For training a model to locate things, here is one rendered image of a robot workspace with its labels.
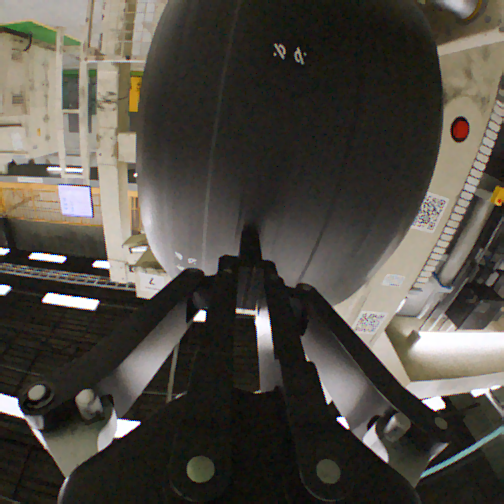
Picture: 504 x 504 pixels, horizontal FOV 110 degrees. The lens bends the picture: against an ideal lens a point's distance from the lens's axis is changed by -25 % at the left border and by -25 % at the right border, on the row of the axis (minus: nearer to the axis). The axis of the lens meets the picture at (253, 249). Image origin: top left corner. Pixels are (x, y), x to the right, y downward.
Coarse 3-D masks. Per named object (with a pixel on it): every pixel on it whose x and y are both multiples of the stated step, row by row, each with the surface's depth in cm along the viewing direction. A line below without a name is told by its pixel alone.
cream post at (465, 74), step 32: (448, 64) 27; (480, 64) 26; (448, 96) 29; (480, 96) 28; (448, 128) 32; (480, 128) 31; (448, 160) 34; (448, 192) 37; (416, 256) 44; (384, 288) 48; (352, 320) 53; (384, 320) 53
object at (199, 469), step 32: (224, 256) 13; (224, 288) 11; (224, 320) 9; (224, 352) 8; (192, 384) 6; (224, 384) 6; (192, 416) 5; (224, 416) 5; (192, 448) 4; (224, 448) 4; (192, 480) 3; (224, 480) 3
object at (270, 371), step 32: (288, 320) 10; (288, 352) 8; (288, 384) 6; (320, 384) 6; (288, 416) 5; (320, 416) 5; (288, 448) 5; (320, 448) 4; (320, 480) 4; (352, 480) 4
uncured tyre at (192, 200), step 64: (192, 0) 13; (256, 0) 13; (320, 0) 13; (384, 0) 14; (192, 64) 14; (256, 64) 14; (320, 64) 14; (384, 64) 14; (192, 128) 16; (256, 128) 16; (320, 128) 16; (384, 128) 16; (192, 192) 18; (256, 192) 18; (320, 192) 18; (384, 192) 17; (320, 256) 21; (384, 256) 22
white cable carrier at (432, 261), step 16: (496, 112) 30; (496, 128) 32; (480, 144) 34; (480, 160) 35; (480, 176) 36; (464, 192) 38; (464, 208) 40; (448, 224) 42; (448, 240) 43; (432, 256) 45; (416, 288) 50
